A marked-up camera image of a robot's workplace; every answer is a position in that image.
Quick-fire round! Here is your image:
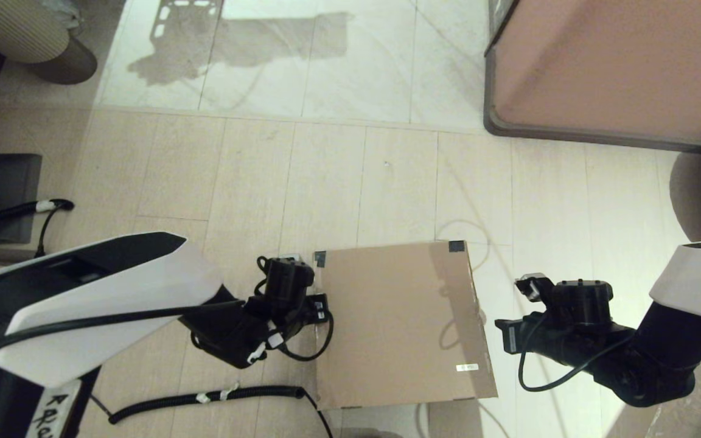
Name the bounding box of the brown cardboard shoe box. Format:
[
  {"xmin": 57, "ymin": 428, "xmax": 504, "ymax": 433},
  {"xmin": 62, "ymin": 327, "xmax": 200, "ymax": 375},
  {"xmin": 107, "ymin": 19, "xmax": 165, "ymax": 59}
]
[{"xmin": 314, "ymin": 240, "xmax": 498, "ymax": 411}]

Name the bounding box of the white handwritten label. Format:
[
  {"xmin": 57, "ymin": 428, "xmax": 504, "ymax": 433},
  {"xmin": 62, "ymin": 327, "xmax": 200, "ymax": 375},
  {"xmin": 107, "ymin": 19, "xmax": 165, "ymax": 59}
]
[{"xmin": 25, "ymin": 380, "xmax": 83, "ymax": 438}]

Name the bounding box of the grey crumpled cloth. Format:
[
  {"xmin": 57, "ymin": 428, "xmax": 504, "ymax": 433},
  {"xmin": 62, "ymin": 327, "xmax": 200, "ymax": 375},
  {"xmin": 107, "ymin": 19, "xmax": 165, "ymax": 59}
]
[{"xmin": 37, "ymin": 0, "xmax": 82, "ymax": 29}]

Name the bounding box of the beige ribbed pouf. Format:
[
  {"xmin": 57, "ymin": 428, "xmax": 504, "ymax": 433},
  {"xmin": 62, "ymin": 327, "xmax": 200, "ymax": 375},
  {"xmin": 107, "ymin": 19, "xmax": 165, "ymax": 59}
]
[{"xmin": 0, "ymin": 0, "xmax": 71, "ymax": 64}]

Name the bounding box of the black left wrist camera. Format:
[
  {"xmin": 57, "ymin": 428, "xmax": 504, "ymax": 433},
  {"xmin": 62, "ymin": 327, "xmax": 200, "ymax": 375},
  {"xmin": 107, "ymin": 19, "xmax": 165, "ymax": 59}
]
[{"xmin": 309, "ymin": 294, "xmax": 332, "ymax": 324}]

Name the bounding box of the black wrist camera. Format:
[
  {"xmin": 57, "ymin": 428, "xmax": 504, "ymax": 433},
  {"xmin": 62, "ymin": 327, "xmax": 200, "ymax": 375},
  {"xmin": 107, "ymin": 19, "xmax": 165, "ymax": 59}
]
[
  {"xmin": 309, "ymin": 294, "xmax": 332, "ymax": 324},
  {"xmin": 495, "ymin": 318, "xmax": 525, "ymax": 355}
]

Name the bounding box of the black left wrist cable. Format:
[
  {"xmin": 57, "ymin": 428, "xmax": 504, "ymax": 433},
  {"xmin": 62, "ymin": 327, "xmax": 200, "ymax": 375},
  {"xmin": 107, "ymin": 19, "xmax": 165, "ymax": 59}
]
[{"xmin": 277, "ymin": 313, "xmax": 335, "ymax": 362}]

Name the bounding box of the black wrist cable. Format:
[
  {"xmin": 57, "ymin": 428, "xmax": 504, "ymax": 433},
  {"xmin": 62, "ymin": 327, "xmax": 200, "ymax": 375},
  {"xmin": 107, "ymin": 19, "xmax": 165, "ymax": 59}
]
[
  {"xmin": 518, "ymin": 313, "xmax": 636, "ymax": 392},
  {"xmin": 277, "ymin": 313, "xmax": 335, "ymax": 362}
]

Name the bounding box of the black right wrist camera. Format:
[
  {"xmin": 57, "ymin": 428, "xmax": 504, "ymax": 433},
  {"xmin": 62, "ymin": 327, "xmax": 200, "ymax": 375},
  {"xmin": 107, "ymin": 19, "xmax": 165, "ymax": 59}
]
[{"xmin": 495, "ymin": 318, "xmax": 525, "ymax": 355}]

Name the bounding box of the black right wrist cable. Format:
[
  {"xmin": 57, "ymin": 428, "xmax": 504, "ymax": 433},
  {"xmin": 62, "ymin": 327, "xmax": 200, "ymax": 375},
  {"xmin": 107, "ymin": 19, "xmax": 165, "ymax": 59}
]
[{"xmin": 518, "ymin": 313, "xmax": 636, "ymax": 392}]

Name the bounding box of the long black corrugated cable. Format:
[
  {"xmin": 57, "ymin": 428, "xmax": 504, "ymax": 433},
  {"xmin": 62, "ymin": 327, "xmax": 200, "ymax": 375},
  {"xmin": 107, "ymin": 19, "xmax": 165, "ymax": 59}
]
[{"xmin": 109, "ymin": 385, "xmax": 309, "ymax": 425}]

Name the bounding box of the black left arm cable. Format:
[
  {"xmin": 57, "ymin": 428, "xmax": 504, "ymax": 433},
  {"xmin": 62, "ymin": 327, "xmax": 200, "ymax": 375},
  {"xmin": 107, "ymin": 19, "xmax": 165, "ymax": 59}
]
[{"xmin": 0, "ymin": 300, "xmax": 246, "ymax": 369}]

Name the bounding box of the pink cabinet with dark frame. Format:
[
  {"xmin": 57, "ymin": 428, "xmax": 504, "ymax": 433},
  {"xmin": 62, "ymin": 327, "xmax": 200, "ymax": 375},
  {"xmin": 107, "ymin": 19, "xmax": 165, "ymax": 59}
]
[{"xmin": 483, "ymin": 0, "xmax": 701, "ymax": 158}]

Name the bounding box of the short black plug cable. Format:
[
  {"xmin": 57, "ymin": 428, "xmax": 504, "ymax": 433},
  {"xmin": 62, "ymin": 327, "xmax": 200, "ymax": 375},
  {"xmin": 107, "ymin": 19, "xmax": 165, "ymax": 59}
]
[{"xmin": 35, "ymin": 207, "xmax": 63, "ymax": 257}]

